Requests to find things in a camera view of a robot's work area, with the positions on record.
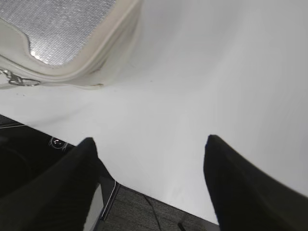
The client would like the silver zipper pull with ring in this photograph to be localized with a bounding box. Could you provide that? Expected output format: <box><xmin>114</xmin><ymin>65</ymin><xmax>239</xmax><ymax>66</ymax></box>
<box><xmin>0</xmin><ymin>69</ymin><xmax>41</xmax><ymax>87</ymax></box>

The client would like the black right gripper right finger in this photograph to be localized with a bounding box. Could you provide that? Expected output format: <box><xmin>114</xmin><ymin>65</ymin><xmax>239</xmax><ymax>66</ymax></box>
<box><xmin>204</xmin><ymin>135</ymin><xmax>308</xmax><ymax>231</ymax></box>

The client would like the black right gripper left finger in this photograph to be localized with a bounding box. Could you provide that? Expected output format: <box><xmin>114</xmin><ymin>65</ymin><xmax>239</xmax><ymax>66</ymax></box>
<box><xmin>0</xmin><ymin>138</ymin><xmax>99</xmax><ymax>231</ymax></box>

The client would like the cream canvas zipper bag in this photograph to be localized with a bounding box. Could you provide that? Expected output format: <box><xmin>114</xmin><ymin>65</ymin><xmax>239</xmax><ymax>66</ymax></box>
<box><xmin>0</xmin><ymin>0</ymin><xmax>142</xmax><ymax>89</ymax></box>

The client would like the dark base with round emblem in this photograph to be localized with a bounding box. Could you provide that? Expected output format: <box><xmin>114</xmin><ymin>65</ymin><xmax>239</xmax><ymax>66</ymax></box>
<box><xmin>0</xmin><ymin>116</ymin><xmax>119</xmax><ymax>231</ymax></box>

